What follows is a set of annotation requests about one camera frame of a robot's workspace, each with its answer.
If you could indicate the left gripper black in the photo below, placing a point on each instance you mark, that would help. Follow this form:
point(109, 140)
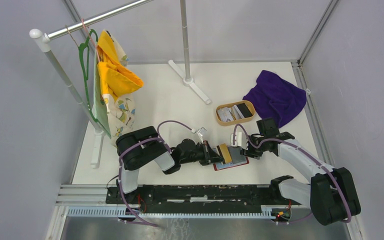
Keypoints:
point(209, 155)

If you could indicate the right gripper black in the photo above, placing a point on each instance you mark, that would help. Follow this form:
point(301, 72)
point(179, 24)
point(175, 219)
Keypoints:
point(249, 152)

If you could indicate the red card holder wallet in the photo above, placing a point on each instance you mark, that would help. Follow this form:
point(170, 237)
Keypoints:
point(221, 166)

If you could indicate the gold VIP card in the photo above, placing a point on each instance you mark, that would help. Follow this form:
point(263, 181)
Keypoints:
point(223, 151)

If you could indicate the oval wooden tray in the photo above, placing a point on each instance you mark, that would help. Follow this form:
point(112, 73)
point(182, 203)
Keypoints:
point(235, 112)

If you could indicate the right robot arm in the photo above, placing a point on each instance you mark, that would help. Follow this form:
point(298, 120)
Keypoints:
point(329, 193)

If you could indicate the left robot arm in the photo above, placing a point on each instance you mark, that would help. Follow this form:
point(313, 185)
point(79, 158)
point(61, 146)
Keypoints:
point(140, 147)

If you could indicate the silver credit card in tray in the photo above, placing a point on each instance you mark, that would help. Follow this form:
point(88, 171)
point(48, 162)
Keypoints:
point(225, 114)

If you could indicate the black card in tray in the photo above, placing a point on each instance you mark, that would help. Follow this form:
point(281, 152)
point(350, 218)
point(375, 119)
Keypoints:
point(244, 110)

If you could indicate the purple cloth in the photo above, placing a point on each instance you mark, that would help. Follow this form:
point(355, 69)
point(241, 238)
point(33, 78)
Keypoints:
point(274, 97)

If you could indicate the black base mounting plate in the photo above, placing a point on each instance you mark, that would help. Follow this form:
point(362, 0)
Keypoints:
point(199, 199)

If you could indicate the yellow dinosaur print garment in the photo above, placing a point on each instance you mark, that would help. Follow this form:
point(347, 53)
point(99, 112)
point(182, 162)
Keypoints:
point(116, 85)

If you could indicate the green clothes hanger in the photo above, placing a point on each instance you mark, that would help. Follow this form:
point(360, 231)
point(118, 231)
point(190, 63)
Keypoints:
point(84, 58)

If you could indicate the metal clothes rack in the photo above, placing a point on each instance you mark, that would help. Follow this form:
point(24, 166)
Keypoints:
point(43, 39)

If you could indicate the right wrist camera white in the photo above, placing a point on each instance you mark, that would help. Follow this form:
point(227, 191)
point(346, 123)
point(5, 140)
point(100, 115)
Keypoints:
point(239, 139)

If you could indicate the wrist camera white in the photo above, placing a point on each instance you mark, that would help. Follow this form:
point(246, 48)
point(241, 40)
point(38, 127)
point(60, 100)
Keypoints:
point(239, 139)
point(200, 134)

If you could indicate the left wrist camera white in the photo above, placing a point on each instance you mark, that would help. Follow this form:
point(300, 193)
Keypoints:
point(200, 134)

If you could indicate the white cable duct strip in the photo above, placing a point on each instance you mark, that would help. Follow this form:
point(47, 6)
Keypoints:
point(121, 212)

